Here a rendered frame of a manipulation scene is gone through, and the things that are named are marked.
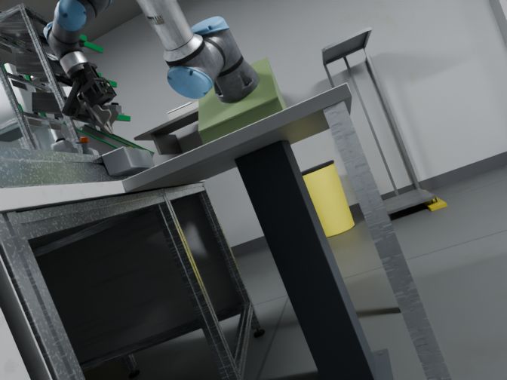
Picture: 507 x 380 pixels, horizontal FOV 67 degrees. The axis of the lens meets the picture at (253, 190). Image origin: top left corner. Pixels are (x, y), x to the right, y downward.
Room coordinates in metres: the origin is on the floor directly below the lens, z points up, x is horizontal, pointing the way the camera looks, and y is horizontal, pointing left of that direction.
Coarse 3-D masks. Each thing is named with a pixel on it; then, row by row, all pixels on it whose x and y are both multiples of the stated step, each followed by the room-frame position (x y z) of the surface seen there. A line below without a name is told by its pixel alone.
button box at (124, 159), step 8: (112, 152) 1.03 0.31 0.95; (120, 152) 1.03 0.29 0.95; (128, 152) 1.04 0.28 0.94; (136, 152) 1.10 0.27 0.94; (144, 152) 1.18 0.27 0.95; (104, 160) 1.03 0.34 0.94; (112, 160) 1.03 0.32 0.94; (120, 160) 1.03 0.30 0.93; (128, 160) 1.02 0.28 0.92; (136, 160) 1.07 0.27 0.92; (144, 160) 1.15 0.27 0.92; (152, 160) 1.23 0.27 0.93; (112, 168) 1.03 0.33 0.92; (120, 168) 1.03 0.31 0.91; (128, 168) 1.03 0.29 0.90; (136, 168) 1.08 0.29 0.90; (144, 168) 1.15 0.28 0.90
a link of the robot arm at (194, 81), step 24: (144, 0) 0.90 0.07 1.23; (168, 0) 0.92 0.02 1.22; (168, 24) 0.94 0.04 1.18; (168, 48) 0.99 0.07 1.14; (192, 48) 0.98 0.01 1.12; (216, 48) 1.07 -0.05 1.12; (168, 72) 1.02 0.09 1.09; (192, 72) 0.99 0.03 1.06; (216, 72) 1.06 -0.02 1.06; (192, 96) 1.07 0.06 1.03
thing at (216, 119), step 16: (256, 64) 1.31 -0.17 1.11; (272, 80) 1.19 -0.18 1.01; (208, 96) 1.30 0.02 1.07; (256, 96) 1.17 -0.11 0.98; (272, 96) 1.13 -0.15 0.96; (208, 112) 1.23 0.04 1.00; (224, 112) 1.19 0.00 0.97; (240, 112) 1.15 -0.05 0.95; (256, 112) 1.14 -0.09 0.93; (272, 112) 1.13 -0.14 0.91; (208, 128) 1.17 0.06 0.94; (224, 128) 1.16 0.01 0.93; (240, 128) 1.15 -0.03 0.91
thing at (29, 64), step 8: (16, 56) 1.48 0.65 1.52; (24, 56) 1.47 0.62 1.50; (32, 56) 1.46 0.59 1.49; (16, 64) 1.48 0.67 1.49; (24, 64) 1.48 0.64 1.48; (32, 64) 1.47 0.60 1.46; (40, 64) 1.46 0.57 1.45; (56, 64) 1.45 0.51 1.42; (24, 72) 1.48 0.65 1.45; (32, 72) 1.47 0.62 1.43; (40, 72) 1.46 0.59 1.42; (56, 72) 1.45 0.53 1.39; (64, 72) 1.44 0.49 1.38
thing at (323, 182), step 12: (312, 168) 3.41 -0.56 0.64; (324, 168) 3.41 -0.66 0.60; (312, 180) 3.42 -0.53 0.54; (324, 180) 3.41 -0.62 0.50; (336, 180) 3.47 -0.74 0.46; (312, 192) 3.45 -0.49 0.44; (324, 192) 3.41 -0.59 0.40; (336, 192) 3.44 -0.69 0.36; (324, 204) 3.42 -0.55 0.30; (336, 204) 3.43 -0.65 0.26; (324, 216) 3.45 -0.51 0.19; (336, 216) 3.42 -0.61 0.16; (348, 216) 3.47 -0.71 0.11; (324, 228) 3.48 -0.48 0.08; (336, 228) 3.43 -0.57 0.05; (348, 228) 3.45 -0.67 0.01
